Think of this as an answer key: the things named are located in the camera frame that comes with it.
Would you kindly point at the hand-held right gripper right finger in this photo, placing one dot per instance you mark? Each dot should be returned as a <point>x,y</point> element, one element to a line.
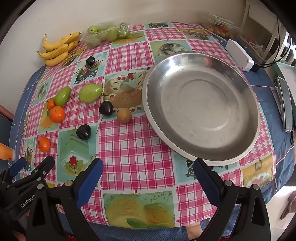
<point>205,183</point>

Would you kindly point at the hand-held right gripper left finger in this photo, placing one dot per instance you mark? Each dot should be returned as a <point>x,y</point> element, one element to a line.
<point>92,177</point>

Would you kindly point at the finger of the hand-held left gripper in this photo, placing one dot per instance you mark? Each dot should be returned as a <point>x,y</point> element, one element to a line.
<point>17,166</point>
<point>39,176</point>

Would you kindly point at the orange tangerine with pale stem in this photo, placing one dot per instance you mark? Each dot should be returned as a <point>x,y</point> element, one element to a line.
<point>44,144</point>

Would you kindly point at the dark plum without stem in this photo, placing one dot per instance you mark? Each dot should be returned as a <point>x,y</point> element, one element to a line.
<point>83,132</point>
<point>90,60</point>

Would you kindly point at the large orange tangerine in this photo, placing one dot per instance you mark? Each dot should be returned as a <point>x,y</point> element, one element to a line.
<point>57,114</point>

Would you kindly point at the large round brown fruit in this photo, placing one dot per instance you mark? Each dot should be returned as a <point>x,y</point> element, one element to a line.
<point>124,115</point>

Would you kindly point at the small orange tangerine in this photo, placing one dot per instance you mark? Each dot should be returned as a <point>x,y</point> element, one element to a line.
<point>50,104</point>

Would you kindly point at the dark plum with stem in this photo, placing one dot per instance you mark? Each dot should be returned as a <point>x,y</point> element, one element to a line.
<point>106,108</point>

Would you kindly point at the round metal basin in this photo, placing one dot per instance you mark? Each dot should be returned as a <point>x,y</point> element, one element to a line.
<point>201,109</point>

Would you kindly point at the green mango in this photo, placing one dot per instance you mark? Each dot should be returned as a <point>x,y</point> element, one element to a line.
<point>90,93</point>
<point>62,96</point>

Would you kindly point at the pile of small green fruits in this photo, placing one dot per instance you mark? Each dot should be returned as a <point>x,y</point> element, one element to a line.
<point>112,34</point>

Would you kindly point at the orange plastic object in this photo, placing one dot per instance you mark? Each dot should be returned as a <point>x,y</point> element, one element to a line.
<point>5,151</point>

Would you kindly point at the pink checkered tablecloth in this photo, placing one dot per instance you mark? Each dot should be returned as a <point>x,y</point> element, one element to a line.
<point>129,148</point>

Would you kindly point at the grey flat panels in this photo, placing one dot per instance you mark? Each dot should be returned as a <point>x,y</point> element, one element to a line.
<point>284,104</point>

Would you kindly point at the yellow banana bunch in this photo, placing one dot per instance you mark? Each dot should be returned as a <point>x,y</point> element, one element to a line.
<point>55,53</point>

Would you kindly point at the black power adapter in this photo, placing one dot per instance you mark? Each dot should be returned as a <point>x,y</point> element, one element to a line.
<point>257,67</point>

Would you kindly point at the white plastic box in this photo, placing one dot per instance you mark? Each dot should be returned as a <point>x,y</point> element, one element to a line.
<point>239,54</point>

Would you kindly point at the clear plastic produce container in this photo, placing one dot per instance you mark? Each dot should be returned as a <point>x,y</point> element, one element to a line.
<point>92,40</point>

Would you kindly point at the green framed white board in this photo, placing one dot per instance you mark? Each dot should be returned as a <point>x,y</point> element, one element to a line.
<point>286,71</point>

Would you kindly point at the pile of brown longans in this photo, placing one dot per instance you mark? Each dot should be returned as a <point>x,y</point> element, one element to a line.
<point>216,30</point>

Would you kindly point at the clear plastic clamshell container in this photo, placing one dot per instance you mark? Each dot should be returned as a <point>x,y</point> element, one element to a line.
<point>219,20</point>

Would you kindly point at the white wooden furniture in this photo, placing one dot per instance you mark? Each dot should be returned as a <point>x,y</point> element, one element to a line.
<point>248,16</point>

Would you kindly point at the pink rail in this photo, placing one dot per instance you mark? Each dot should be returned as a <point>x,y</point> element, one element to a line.
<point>4,111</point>

